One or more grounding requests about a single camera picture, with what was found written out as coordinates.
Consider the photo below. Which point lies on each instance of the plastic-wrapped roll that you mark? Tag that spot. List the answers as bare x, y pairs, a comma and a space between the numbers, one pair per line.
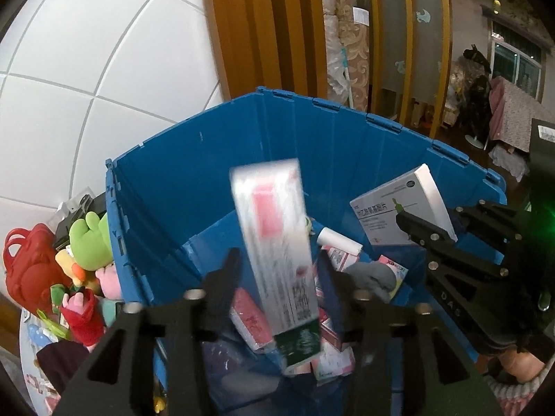
331, 52

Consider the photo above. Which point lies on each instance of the black wrapped item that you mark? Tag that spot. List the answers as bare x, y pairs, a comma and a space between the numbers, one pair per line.
78, 210

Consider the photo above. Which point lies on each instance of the yellow and white box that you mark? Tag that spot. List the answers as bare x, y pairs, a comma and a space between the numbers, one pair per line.
399, 271

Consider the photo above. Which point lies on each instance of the red handbag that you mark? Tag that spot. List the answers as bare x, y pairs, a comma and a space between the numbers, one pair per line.
30, 268

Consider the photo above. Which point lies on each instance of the wooden framed glass door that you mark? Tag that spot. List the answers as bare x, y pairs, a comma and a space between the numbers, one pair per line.
390, 30

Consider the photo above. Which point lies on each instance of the table with pink cloth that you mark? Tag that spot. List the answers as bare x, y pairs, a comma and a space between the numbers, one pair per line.
516, 112

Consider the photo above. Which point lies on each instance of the white box red stripes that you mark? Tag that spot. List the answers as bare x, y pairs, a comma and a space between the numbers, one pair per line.
341, 259

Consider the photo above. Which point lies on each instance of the light blue pole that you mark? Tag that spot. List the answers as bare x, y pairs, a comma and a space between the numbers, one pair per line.
346, 78

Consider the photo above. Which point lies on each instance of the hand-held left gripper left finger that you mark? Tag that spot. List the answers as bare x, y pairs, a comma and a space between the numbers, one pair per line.
221, 286

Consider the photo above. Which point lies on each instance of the white cylinder roll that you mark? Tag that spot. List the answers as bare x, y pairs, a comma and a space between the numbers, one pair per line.
336, 242

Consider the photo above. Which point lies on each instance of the person's right hand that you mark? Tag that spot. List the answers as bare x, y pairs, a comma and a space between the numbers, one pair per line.
520, 364

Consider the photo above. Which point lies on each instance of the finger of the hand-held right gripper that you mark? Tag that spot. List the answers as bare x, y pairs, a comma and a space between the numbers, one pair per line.
418, 232
494, 221

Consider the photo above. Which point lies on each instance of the white box grey print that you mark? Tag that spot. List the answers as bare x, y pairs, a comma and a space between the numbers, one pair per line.
381, 212

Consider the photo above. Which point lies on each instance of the blue plastic bin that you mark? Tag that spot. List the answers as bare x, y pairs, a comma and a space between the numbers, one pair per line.
173, 190

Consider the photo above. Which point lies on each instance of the window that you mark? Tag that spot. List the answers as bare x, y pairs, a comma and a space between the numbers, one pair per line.
516, 56

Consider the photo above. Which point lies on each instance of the pink pig plush toy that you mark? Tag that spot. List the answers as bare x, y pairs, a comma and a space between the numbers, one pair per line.
108, 281

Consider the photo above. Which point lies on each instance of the long white box pink label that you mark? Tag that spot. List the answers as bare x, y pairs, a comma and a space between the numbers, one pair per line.
273, 247

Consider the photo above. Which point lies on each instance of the yellow plush toy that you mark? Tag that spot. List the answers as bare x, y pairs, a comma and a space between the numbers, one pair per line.
65, 262

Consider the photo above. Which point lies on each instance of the dark maroon cloth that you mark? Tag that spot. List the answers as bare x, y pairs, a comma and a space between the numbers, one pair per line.
60, 355

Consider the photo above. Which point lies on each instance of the pink plush toy red dress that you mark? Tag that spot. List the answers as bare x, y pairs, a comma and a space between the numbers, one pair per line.
82, 318

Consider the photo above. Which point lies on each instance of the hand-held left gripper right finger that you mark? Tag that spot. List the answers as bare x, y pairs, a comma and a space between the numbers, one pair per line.
336, 286

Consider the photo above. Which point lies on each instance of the white box pink print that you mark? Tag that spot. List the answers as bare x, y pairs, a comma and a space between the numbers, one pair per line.
334, 355

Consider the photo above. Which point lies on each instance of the wooden door frame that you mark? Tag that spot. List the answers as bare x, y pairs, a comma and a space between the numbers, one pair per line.
260, 30

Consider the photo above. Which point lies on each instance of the pink and white box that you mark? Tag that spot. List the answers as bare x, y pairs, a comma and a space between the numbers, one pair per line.
249, 316

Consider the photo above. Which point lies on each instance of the black standing fan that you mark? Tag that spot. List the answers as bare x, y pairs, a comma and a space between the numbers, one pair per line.
477, 95

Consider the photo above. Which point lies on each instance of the grey plush toy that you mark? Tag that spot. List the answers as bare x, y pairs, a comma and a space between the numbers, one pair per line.
373, 277

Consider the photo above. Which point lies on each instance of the green plush toy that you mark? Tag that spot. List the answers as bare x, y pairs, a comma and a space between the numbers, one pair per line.
89, 242

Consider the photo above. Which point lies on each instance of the patterned rolled carpet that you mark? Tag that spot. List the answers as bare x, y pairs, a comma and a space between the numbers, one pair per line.
353, 52

